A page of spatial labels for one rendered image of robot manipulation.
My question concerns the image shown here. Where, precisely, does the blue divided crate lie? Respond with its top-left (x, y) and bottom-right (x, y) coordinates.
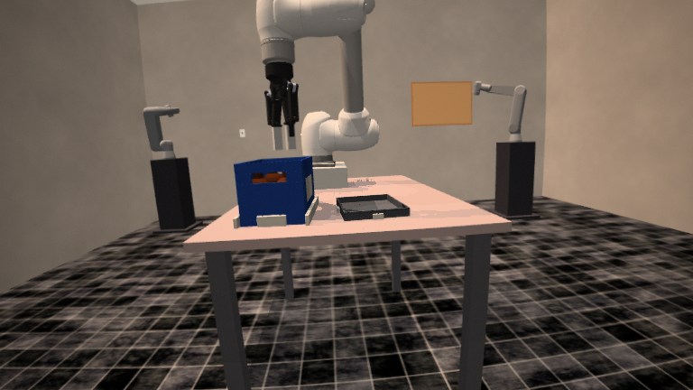
top-left (234, 156), bottom-right (315, 227)

